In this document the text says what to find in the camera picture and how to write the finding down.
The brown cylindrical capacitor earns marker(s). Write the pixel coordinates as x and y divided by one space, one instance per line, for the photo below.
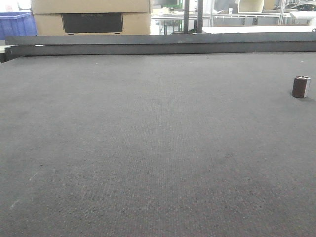
301 86

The dark grey table mat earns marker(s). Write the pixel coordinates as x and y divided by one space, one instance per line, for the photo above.
207 145

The lower cardboard box black label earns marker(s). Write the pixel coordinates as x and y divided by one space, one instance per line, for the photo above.
93 24

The black vertical pole left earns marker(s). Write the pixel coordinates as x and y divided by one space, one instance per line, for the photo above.
186 16

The black vertical pole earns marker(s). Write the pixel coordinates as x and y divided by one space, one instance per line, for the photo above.
186 16
199 16

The black vertical pole right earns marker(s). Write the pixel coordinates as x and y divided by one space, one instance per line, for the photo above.
199 16

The white background table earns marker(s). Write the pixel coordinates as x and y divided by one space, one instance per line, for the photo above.
258 29

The dark grey foam board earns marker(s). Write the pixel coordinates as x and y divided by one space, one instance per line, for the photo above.
160 44

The upper cardboard box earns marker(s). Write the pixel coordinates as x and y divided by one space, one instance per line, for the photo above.
89 6

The blue plastic crate background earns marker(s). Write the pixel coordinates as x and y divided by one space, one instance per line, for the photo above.
17 24

